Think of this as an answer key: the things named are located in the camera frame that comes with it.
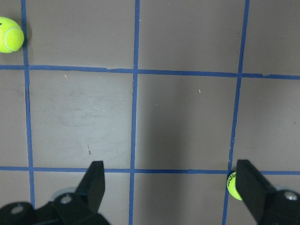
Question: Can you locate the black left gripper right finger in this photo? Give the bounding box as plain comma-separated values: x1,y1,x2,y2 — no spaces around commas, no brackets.
236,159,277,222

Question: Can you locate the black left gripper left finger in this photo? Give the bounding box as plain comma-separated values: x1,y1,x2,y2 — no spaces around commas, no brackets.
75,161,105,213

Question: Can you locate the tennis ball near right base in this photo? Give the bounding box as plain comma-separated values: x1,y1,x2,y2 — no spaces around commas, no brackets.
226,171,242,201

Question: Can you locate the tennis ball base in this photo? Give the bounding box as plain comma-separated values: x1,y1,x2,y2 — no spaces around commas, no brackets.
226,171,242,201
0,17,24,53

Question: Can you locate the tennis ball near left base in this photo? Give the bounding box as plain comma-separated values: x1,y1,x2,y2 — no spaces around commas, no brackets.
0,17,24,53

